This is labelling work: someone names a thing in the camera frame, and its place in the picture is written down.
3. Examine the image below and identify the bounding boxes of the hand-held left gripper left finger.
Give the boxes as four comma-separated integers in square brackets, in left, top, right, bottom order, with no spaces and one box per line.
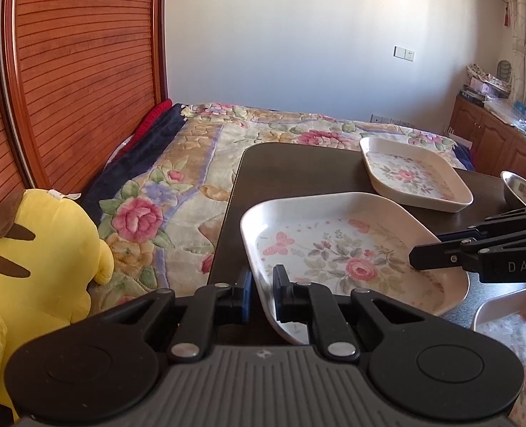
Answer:
[107,268,252,364]

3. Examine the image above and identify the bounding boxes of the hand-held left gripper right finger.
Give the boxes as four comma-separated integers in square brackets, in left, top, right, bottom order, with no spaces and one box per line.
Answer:
[272,264,424,361]

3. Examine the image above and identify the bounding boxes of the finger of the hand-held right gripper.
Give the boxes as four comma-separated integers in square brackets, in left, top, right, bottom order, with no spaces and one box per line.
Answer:
[436,204,526,240]
[408,225,526,273]

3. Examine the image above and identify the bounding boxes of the large floral white plate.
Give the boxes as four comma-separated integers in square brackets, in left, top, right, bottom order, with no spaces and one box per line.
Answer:
[240,191,470,345]

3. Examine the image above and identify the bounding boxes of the stainless steel bowl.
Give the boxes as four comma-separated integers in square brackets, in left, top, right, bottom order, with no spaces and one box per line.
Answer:
[500,170,526,209]

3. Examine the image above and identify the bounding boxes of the wooden cabinet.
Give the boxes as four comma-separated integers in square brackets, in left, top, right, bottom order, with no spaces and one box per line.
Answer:
[449,93,526,192]

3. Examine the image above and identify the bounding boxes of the clear plastic bags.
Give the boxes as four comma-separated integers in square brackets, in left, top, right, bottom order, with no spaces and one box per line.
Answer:
[483,98,518,124]

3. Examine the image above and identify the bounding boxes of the floral blanket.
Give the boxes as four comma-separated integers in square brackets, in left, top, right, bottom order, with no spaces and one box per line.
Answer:
[87,103,468,307]

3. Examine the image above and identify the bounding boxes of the floral cloth pile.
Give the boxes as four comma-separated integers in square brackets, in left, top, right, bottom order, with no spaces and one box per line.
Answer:
[467,64,513,87]

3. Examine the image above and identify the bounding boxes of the dark blue blanket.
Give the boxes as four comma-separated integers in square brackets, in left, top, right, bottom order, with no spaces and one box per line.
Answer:
[79,103,186,223]

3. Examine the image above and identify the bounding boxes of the red cloth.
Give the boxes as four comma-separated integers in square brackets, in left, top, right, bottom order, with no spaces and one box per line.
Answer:
[123,100,173,149]

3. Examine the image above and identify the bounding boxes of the yellow plush toy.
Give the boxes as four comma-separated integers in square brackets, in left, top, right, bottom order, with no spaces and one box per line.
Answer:
[0,188,114,421]

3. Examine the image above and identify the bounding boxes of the patterned curtain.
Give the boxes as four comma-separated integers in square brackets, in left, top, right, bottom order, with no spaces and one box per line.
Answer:
[505,0,526,103]

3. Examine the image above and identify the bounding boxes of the wooden headboard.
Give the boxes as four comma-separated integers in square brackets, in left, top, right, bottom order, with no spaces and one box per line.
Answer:
[0,0,168,227]

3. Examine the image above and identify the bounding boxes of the row of wall outlets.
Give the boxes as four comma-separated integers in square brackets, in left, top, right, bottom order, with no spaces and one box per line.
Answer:
[370,114,417,127]

